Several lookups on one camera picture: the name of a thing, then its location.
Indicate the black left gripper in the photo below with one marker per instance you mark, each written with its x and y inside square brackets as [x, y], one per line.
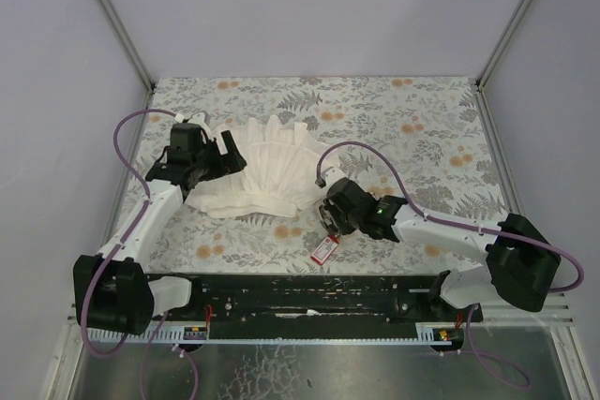
[217, 156]

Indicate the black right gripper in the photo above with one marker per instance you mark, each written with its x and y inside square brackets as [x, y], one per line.
[331, 218]

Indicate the red white staples box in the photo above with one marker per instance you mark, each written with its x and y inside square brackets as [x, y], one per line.
[324, 249]

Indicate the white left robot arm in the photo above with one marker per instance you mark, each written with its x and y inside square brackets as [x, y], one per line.
[112, 291]

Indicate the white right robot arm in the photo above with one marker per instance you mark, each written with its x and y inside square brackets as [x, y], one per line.
[514, 262]

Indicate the white folded cloth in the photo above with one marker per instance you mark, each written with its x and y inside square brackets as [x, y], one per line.
[279, 178]

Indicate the floral table mat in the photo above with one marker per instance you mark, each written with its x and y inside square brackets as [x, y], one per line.
[418, 135]

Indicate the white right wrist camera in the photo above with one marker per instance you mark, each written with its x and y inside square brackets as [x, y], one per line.
[329, 176]

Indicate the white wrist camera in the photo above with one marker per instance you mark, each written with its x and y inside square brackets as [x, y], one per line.
[329, 176]
[201, 119]

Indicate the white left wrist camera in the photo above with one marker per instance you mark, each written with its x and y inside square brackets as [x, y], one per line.
[201, 119]

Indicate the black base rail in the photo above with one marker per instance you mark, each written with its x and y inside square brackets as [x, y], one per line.
[401, 298]

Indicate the white cable duct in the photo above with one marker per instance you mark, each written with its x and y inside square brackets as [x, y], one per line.
[301, 330]

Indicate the left aluminium frame post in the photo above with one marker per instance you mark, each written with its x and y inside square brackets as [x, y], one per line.
[127, 45]

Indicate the aluminium frame post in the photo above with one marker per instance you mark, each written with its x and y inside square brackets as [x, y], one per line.
[503, 43]
[127, 45]

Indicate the right aluminium frame post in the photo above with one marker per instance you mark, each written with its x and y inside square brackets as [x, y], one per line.
[503, 43]

